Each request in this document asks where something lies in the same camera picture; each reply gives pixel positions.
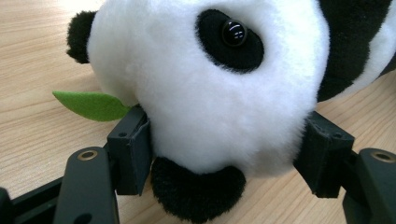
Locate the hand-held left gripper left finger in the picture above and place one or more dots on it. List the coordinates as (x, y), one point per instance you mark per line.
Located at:
(130, 155)

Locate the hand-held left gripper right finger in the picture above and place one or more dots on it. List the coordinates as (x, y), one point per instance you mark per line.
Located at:
(327, 158)

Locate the panda plush toy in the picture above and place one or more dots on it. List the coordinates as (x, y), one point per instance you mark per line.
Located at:
(218, 109)

